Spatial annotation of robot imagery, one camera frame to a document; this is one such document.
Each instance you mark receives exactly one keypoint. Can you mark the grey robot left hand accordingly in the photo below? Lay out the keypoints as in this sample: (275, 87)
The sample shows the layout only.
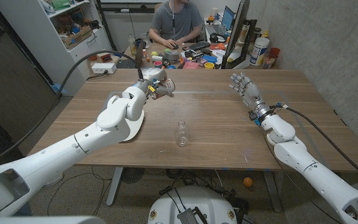
(152, 77)

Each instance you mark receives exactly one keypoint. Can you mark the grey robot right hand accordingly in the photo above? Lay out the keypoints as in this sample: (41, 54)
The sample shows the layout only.
(251, 93)

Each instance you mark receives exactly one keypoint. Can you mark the red white soup can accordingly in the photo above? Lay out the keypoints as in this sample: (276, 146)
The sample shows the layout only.
(170, 84)

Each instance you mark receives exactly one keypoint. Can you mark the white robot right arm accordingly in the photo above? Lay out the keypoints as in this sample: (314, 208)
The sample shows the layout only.
(322, 180)

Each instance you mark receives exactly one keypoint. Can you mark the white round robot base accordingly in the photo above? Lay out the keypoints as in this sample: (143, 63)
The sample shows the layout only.
(197, 199)

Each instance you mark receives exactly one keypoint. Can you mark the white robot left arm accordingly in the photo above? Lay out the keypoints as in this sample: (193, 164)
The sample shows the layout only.
(57, 155)

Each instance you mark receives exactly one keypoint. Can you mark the red cup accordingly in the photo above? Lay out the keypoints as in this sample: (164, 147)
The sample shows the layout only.
(274, 52)

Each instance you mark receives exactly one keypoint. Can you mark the white paper plate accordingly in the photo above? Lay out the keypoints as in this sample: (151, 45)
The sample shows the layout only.
(137, 124)

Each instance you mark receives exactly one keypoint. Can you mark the black laptop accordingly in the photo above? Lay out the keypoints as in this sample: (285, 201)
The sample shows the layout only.
(127, 63)

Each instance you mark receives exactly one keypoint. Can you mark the grey tape roll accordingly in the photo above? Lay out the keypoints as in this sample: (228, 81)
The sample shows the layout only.
(171, 55)

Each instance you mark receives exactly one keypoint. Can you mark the cluttered wooden desk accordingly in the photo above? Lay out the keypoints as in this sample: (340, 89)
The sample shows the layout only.
(158, 46)

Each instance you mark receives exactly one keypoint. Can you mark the black computer mouse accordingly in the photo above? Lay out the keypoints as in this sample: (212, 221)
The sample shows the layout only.
(175, 47)

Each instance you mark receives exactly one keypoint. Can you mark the clear glass jar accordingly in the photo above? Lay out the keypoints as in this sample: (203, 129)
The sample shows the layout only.
(182, 133)
(145, 40)

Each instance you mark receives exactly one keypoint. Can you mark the grey tape table marking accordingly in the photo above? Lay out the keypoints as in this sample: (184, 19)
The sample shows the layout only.
(213, 92)

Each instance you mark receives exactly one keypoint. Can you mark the clear bottle with yellow liquid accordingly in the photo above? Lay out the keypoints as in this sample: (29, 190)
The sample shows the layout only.
(132, 45)

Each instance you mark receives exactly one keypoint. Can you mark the pink box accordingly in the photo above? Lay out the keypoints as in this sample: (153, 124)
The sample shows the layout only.
(191, 65)

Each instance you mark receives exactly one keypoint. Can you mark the white plastic tub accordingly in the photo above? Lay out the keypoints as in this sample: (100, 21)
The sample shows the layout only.
(259, 51)

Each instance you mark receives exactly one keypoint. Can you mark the white power box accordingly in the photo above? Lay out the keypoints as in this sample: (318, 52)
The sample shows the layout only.
(103, 68)

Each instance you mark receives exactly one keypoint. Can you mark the yellow bowl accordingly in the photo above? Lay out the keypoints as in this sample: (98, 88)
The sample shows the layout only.
(209, 65)

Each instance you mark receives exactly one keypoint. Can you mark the small wooden box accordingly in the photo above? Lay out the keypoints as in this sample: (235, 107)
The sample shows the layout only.
(103, 58)

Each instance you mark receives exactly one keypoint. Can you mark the blue box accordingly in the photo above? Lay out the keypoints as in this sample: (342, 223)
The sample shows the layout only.
(210, 58)

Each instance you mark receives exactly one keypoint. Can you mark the black keyboard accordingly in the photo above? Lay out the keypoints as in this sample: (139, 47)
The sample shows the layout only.
(199, 46)

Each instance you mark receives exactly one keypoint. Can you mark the thin white pole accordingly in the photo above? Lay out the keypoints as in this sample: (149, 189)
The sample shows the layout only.
(173, 18)

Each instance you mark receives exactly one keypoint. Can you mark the black headphones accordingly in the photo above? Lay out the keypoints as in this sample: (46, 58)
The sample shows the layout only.
(216, 38)

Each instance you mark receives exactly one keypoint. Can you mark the person in grey t-shirt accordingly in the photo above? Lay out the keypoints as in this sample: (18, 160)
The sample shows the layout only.
(182, 18)

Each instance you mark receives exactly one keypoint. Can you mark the black computer monitor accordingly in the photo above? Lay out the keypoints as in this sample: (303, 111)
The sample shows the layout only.
(237, 28)

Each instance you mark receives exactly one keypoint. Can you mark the blue screen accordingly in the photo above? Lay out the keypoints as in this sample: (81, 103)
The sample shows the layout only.
(228, 18)

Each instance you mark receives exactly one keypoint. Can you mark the cardboard box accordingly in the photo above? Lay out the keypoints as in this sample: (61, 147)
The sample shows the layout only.
(78, 38)

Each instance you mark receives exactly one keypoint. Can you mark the orange ball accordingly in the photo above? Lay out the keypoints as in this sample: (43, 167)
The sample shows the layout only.
(248, 182)

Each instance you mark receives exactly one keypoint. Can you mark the black round fan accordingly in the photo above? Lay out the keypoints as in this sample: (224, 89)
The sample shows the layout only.
(132, 175)

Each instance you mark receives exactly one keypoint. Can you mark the grey table leg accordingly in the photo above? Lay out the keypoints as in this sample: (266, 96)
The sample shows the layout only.
(114, 186)
(272, 191)

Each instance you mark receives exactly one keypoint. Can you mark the white shelf unit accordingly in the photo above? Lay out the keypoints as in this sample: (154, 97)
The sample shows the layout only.
(42, 46)

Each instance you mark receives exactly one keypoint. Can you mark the dark wooden door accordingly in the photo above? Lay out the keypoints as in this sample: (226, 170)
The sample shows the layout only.
(17, 77)

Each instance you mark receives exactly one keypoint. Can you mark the white robot torso panel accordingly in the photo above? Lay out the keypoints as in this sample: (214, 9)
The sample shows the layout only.
(42, 220)

